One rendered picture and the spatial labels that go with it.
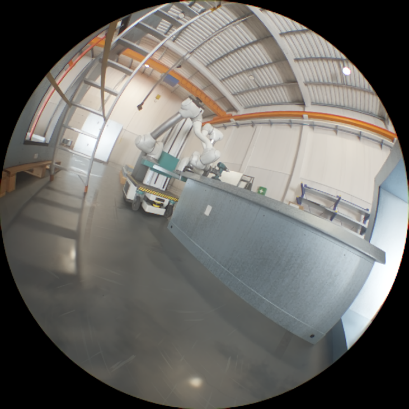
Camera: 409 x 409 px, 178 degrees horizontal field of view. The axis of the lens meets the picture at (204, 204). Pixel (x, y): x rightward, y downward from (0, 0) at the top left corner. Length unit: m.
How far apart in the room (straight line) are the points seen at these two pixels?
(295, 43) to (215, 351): 8.20
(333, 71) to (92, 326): 8.69
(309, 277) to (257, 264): 0.33
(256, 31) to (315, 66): 3.02
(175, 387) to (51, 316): 0.43
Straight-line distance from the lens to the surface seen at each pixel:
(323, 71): 8.15
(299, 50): 7.84
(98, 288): 0.65
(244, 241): 0.87
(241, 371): 0.65
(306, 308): 0.90
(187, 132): 2.02
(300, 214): 0.74
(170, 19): 1.68
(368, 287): 1.80
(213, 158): 1.07
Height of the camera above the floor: 0.52
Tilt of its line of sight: 5 degrees down
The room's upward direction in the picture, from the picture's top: 24 degrees clockwise
